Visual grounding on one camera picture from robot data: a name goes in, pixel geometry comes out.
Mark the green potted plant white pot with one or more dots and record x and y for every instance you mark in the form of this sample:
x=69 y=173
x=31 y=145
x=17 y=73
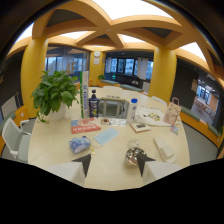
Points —
x=55 y=95

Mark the dark blue bottle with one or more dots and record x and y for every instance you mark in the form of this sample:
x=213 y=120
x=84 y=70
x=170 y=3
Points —
x=94 y=104

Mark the white printed leaflet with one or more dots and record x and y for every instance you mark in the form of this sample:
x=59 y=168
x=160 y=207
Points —
x=113 y=121

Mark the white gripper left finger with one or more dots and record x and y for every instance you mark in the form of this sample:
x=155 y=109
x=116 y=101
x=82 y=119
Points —
x=71 y=171

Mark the small printed card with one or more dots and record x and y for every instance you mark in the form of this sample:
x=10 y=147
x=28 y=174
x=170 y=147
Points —
x=174 y=130

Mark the blue tissue packet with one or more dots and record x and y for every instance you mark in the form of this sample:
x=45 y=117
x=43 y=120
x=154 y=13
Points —
x=79 y=144

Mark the white office chair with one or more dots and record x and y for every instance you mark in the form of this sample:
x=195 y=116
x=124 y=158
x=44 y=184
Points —
x=15 y=140

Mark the round wall clock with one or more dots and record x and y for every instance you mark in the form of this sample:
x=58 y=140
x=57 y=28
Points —
x=97 y=54

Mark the red printed booklet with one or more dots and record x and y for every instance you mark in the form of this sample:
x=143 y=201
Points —
x=85 y=125

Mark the light blue face mask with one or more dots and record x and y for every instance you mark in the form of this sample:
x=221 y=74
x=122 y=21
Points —
x=106 y=136

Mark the small picture book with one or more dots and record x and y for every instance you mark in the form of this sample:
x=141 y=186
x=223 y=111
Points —
x=140 y=126

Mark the shiny metal bowl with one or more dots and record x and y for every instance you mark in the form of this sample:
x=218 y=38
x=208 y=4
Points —
x=133 y=156

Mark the clear plastic cup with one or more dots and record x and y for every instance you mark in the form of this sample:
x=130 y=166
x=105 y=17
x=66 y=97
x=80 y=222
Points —
x=133 y=143

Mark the white printed tote bag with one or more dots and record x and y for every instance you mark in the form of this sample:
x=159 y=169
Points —
x=151 y=116

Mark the pink patterned paper bag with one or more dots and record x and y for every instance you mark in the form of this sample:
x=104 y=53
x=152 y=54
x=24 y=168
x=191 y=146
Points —
x=172 y=113

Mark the white bottle blue cap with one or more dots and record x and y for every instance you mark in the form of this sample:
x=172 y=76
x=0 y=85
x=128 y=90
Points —
x=132 y=111

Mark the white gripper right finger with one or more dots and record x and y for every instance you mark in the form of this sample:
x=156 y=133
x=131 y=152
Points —
x=156 y=170

